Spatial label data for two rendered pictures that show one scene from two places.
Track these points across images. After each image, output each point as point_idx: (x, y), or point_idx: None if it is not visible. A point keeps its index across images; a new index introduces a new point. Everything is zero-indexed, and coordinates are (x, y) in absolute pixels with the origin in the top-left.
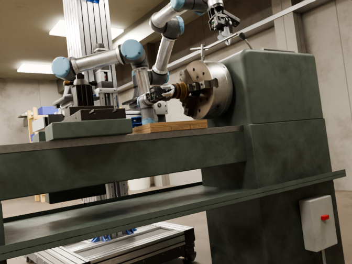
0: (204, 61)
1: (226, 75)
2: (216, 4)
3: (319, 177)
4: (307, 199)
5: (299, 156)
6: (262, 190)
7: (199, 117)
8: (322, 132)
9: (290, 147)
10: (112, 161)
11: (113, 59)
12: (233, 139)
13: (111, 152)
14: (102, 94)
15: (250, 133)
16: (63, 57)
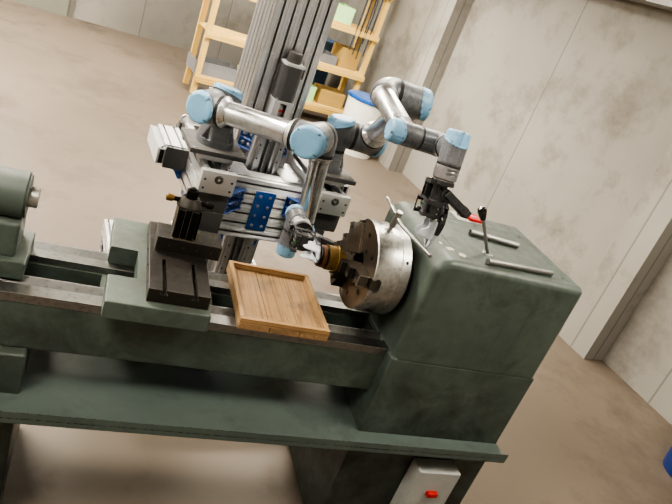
0: (384, 241)
1: (400, 278)
2: (440, 180)
3: (454, 453)
4: (424, 463)
5: (450, 413)
6: (351, 445)
7: (343, 299)
8: (516, 395)
9: (443, 400)
10: (172, 343)
11: (276, 139)
12: (362, 361)
13: (174, 335)
14: (263, 138)
15: (387, 368)
16: (207, 97)
